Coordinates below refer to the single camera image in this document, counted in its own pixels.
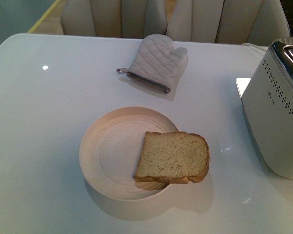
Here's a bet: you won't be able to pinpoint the bread slice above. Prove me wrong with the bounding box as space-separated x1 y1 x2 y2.
133 131 210 184

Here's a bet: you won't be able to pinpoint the beige chair right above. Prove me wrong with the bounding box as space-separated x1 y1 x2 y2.
166 0 290 46

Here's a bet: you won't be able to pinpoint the beige chair left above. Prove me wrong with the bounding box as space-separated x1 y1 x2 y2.
60 0 168 39

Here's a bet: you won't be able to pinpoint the grey quilted oven mitt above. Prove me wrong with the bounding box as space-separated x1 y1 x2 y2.
117 34 188 93

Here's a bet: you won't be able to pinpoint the beige round plate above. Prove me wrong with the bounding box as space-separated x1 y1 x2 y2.
79 107 178 201

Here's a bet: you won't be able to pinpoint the white silver toaster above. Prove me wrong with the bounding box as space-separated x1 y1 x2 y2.
241 38 293 179

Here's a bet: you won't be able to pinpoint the beige chair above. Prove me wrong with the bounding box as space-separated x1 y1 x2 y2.
166 0 290 46
60 0 168 39

